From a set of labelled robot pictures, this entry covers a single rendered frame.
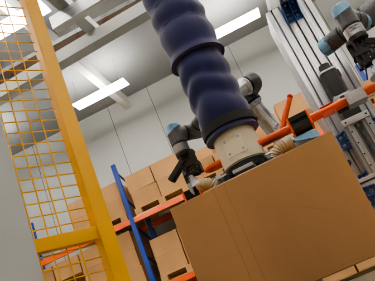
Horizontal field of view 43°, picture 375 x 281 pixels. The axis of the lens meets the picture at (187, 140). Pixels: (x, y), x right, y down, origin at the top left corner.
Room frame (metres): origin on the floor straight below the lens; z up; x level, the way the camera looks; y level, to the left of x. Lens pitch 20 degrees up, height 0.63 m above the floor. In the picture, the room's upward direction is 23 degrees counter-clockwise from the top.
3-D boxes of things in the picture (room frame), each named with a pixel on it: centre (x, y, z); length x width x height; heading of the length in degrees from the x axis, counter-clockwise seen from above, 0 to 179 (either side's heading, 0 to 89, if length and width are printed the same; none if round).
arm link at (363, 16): (1.73, -0.79, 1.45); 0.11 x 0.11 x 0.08; 48
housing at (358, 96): (1.66, -0.62, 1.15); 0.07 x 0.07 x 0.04; 77
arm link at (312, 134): (2.24, -0.53, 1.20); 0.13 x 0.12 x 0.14; 28
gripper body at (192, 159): (2.08, 0.03, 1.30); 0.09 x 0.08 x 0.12; 77
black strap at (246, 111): (1.77, -0.17, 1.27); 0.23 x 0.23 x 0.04
